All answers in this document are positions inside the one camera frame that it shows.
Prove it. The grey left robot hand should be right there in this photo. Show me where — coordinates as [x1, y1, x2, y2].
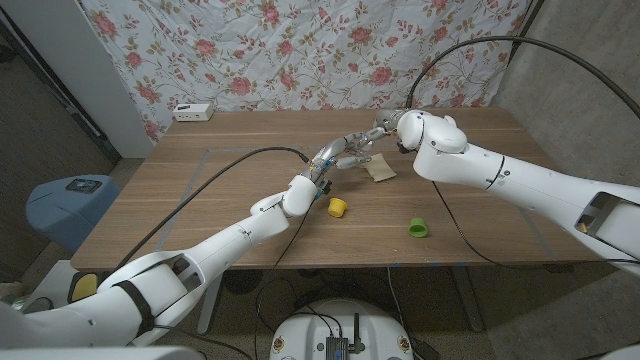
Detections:
[305, 132, 374, 184]

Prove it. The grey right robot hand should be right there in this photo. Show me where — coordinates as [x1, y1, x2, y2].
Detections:
[357, 108, 405, 154]

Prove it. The yellow sponge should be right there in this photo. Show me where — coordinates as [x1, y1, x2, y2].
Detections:
[364, 152, 398, 183]

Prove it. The yellow plastic cup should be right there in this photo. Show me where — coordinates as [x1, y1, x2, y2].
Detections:
[327, 197, 348, 219]

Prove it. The green plastic cup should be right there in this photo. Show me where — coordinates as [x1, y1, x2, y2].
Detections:
[408, 216, 429, 239]

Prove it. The floral backdrop cloth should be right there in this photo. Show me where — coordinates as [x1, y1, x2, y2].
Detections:
[79, 0, 531, 144]

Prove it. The white power strip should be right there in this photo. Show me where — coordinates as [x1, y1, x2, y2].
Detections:
[172, 103, 215, 123]

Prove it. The black round floor base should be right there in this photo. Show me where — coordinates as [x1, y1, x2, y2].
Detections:
[222, 269, 264, 295]

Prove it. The black backdrop stand pole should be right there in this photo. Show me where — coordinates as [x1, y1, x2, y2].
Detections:
[508, 0, 546, 61]

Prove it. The white robot torso base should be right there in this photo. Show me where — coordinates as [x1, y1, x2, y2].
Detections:
[269, 298, 415, 360]

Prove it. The grey table leg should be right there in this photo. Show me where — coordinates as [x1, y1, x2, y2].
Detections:
[452, 265, 485, 334]

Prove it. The white table leg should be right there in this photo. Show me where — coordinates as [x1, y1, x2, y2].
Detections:
[196, 272, 225, 336]

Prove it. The black phone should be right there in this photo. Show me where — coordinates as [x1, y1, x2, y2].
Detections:
[65, 178, 103, 194]

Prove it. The blue plastic stool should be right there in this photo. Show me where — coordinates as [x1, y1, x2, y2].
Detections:
[25, 174, 121, 254]

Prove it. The black pedal with yellow pads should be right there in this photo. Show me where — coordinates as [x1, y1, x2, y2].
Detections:
[67, 271, 100, 303]

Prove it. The white robot chest edge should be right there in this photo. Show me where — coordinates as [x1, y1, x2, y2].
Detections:
[0, 346, 204, 360]

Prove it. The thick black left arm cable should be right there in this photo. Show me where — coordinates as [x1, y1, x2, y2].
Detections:
[117, 146, 311, 269]

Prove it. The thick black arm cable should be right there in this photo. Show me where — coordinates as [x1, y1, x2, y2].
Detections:
[117, 146, 311, 269]
[404, 35, 640, 120]

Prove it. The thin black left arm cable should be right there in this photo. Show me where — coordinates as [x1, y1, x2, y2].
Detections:
[252, 204, 312, 360]

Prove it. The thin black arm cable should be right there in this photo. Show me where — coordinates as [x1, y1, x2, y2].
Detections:
[252, 204, 312, 360]
[430, 180, 640, 266]

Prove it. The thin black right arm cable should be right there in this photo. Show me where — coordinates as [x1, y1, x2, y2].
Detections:
[430, 180, 640, 266]

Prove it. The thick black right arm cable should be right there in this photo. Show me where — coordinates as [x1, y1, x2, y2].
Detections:
[404, 35, 640, 120]

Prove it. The black floor cable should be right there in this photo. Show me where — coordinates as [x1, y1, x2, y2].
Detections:
[253, 272, 416, 346]

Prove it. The white wall panel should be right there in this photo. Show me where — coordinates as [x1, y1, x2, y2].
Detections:
[0, 0, 154, 159]

